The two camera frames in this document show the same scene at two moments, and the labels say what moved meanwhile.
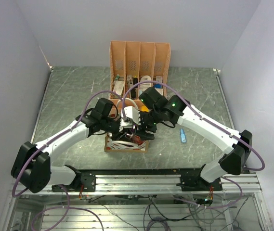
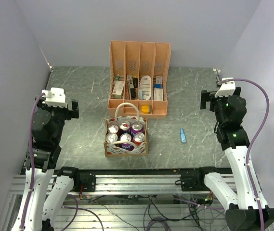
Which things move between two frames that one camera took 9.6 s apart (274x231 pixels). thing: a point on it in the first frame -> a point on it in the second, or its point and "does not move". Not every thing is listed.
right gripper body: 148,122 -> 215,101
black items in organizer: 133,91 does not move
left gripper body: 111,126 -> 61,113
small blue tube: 183,136 does not move
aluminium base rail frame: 139,199 does not move
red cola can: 137,139 does not move
